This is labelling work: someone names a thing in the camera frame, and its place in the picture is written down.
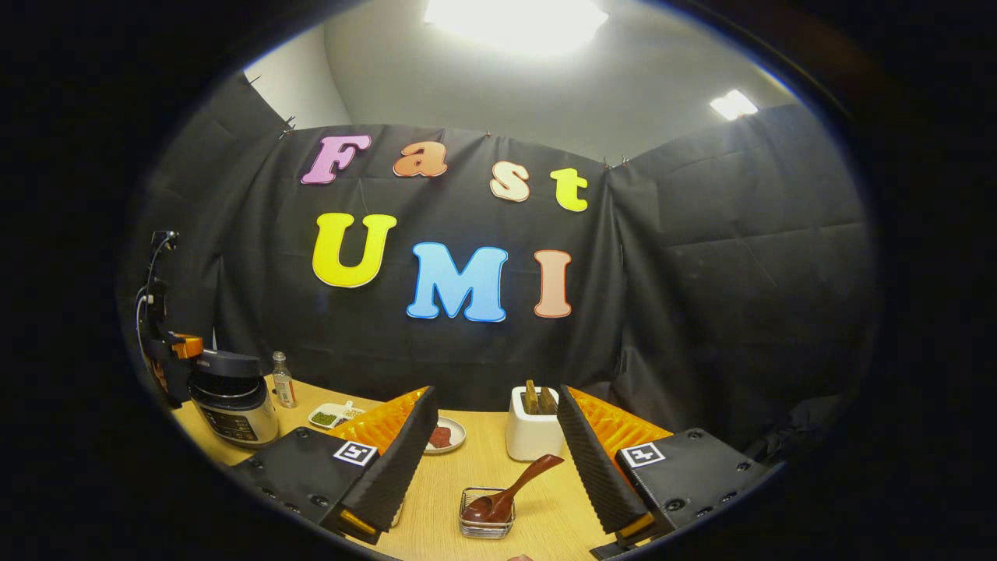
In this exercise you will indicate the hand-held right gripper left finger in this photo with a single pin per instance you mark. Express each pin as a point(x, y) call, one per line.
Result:
point(397, 475)

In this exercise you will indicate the grey rice cooker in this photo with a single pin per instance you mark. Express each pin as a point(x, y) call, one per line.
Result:
point(234, 421)

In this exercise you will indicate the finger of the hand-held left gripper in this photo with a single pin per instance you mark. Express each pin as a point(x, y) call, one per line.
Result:
point(187, 347)

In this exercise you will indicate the red meat piece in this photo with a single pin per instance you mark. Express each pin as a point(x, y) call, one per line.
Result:
point(441, 438)

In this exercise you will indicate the white round plate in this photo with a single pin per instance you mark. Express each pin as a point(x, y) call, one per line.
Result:
point(458, 436)

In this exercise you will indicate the black backdrop cloth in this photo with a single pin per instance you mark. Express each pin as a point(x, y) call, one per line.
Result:
point(701, 296)

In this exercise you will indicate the white divided condiment dish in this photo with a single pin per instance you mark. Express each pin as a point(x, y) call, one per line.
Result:
point(323, 418)

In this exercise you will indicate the white square utensil holder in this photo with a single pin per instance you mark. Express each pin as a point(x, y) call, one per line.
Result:
point(533, 436)

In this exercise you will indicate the brown wooden spoon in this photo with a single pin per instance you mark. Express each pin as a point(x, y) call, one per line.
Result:
point(522, 483)

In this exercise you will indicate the small ceiling light panel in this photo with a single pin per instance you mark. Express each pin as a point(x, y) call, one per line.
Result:
point(734, 104)

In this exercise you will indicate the small glass bottle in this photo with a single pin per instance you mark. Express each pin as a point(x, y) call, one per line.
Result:
point(283, 386)

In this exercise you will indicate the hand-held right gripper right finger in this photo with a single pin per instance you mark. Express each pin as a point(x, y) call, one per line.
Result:
point(600, 475)

